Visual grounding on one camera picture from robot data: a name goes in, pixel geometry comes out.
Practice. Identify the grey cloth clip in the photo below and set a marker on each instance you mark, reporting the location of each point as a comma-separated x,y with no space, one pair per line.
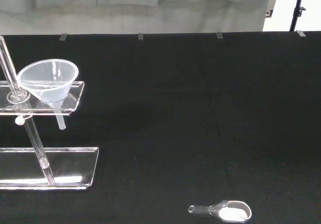
301,33
219,35
64,37
140,37

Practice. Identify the black tripod pole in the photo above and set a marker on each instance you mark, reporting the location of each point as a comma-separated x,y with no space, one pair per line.
298,8

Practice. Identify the black bench cloth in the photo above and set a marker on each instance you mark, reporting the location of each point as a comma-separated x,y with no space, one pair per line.
188,121

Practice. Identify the clear acrylic funnel stand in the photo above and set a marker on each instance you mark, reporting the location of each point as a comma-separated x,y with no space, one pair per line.
62,156

